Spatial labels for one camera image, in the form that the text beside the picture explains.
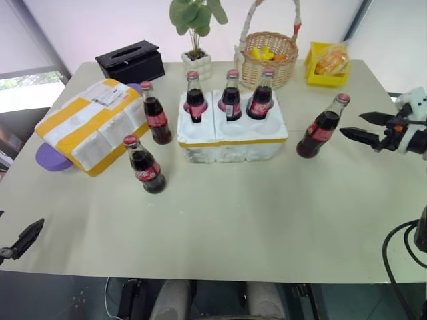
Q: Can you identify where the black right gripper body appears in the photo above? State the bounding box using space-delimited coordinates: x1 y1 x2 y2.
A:
379 103 416 155

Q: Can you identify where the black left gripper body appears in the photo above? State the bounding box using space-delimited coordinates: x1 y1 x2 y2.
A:
0 245 15 266

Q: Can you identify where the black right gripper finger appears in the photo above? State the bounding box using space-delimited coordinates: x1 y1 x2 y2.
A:
359 111 398 127
339 127 385 151

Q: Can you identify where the glass cola bottle red cap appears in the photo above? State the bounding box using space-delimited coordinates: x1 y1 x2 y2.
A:
246 67 276 121
139 81 173 145
184 70 209 124
123 134 167 195
218 69 243 122
296 93 352 159

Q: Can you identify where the white foam lid yellow tape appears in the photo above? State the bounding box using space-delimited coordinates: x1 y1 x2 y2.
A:
35 78 151 179

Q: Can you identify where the white foam bottle tray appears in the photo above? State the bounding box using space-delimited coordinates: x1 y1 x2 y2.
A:
177 89 289 165

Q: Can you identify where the black tissue box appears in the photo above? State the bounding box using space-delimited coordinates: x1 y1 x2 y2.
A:
95 39 166 85

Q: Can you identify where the yellow plastic bin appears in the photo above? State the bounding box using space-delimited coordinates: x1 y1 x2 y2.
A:
304 41 352 89

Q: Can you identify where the bag of orange snacks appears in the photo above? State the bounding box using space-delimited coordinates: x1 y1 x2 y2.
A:
314 43 350 75

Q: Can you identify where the dark furniture piece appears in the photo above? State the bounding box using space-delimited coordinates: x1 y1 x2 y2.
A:
0 109 33 173

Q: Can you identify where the yellow toy fruit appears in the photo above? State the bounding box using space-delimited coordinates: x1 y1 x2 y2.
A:
250 46 274 61

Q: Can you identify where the grey rounded shape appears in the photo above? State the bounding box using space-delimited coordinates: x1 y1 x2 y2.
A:
149 279 191 320
246 281 287 320

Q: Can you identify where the window with roller blind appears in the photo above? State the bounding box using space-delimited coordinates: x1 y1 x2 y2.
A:
0 0 73 115

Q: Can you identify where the green plant in white pot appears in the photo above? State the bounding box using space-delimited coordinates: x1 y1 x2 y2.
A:
169 0 229 81

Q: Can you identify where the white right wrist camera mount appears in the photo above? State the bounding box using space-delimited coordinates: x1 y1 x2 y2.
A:
394 86 427 155

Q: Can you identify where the thin white cable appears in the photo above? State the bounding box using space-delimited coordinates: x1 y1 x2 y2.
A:
104 276 117 318

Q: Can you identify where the dark window frame post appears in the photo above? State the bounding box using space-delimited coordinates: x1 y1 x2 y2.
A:
343 0 374 43

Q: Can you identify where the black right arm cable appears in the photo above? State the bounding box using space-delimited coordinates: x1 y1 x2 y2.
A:
382 219 427 320
404 225 427 269

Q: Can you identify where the wicker basket with handle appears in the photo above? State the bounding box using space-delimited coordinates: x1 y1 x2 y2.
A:
233 0 303 91

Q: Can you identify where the black table bracket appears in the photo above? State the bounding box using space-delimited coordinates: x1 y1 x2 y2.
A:
290 283 323 320
117 279 145 320

